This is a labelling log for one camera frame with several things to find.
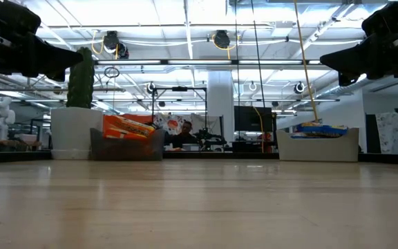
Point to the light grey bin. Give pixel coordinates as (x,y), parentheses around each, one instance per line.
(316,150)

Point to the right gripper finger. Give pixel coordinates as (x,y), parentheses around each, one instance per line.
(354,58)
(345,79)

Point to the long ceiling light bar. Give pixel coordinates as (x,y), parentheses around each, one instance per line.
(199,62)

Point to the orange Maruchan ramen packet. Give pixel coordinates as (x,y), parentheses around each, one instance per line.
(116,136)
(130,126)

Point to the green cactus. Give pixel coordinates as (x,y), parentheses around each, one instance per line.
(81,86)

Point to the black frame rig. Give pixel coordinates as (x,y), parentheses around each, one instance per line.
(180,89)

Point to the white robot figure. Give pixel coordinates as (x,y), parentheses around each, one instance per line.
(0,115)

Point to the black upright panel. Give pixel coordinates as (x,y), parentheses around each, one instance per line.
(372,133)

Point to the colourful floral cloth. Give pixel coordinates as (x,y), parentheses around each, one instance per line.
(171,124)

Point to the black aluminium table frame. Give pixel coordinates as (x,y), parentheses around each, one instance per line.
(219,155)

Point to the dark grey bin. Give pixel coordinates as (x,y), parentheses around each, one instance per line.
(126,150)

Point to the white building column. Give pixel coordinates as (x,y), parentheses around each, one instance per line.
(220,103)

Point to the black monitor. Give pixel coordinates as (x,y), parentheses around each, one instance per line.
(251,119)

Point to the person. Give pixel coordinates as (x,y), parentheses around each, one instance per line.
(185,136)

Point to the white hexagonal planter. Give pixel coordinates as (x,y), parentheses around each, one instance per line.
(76,135)

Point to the white patterned cloth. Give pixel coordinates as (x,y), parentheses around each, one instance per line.
(396,131)

